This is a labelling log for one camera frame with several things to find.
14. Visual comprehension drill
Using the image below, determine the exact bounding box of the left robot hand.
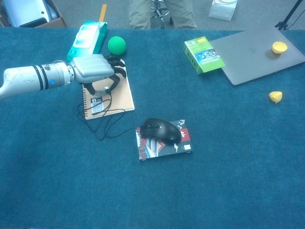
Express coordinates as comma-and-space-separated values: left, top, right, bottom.
69, 53, 127, 96

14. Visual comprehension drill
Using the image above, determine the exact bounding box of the thin black cable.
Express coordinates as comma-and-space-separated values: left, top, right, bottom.
76, 86, 144, 141

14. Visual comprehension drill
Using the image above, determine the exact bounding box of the tan spiral notebook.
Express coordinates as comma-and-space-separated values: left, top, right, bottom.
81, 59, 135, 121

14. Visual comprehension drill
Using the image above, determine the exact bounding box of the black computer mouse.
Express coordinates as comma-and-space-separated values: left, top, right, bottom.
140, 118, 183, 145

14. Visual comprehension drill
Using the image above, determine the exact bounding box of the teal wet wipes pack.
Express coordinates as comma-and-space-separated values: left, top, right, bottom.
66, 20, 108, 63

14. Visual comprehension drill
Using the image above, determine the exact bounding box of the green ball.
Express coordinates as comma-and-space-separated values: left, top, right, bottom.
108, 36, 126, 56

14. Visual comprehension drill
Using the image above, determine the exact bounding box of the yellow ruler strip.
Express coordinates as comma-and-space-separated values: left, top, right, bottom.
99, 4, 107, 22

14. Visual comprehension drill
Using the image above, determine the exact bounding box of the seated person in khaki trousers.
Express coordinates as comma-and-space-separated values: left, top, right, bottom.
128, 0, 198, 30

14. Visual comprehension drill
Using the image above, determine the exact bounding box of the cardboard box with grey device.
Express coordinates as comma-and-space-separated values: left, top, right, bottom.
0, 0, 68, 29

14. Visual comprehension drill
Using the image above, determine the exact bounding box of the metal stool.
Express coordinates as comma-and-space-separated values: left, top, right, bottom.
150, 0, 174, 29

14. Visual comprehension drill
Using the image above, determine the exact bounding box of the green cardboard box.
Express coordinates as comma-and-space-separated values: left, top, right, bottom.
183, 36, 226, 75

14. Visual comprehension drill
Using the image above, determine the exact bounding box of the blue table cloth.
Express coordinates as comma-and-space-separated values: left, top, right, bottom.
0, 26, 305, 229

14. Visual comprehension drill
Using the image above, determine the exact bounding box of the white box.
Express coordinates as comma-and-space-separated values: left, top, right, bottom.
208, 0, 238, 22

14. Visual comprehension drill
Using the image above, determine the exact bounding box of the grey closed laptop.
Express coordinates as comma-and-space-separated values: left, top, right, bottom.
208, 23, 305, 87

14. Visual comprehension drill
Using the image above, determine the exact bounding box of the yellow lemon-shaped toy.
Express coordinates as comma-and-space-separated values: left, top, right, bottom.
268, 90, 284, 104

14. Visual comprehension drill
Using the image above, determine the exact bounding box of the yellow fluted cup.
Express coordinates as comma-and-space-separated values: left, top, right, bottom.
272, 41, 288, 55

